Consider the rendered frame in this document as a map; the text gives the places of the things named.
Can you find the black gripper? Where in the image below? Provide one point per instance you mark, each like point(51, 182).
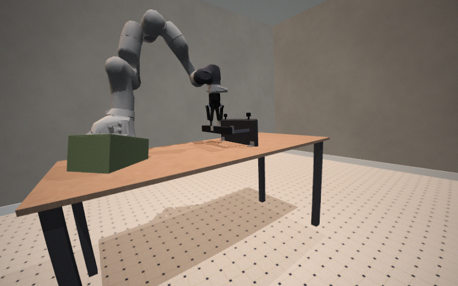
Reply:
point(214, 103)

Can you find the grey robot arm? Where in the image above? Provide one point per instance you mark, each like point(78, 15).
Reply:
point(123, 79)

